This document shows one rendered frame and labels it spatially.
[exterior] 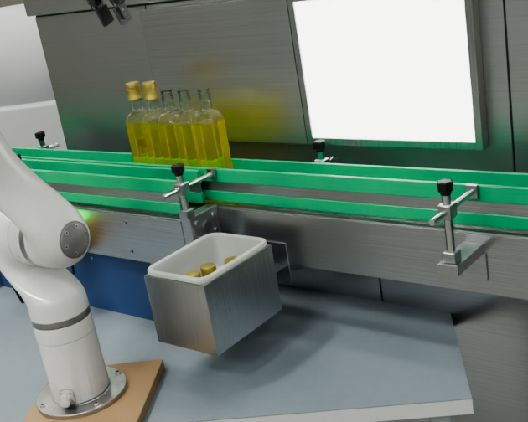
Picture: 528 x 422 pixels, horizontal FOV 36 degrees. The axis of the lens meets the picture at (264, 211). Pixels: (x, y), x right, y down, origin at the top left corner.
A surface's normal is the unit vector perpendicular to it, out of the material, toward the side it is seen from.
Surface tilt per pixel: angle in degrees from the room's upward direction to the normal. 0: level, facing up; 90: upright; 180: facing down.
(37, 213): 67
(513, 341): 90
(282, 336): 0
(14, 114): 90
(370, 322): 0
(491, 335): 90
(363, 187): 90
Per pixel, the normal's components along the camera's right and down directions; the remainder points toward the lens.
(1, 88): -0.21, 0.17
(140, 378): -0.17, -0.93
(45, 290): 0.00, -0.68
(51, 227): 0.47, -0.14
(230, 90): -0.60, 0.35
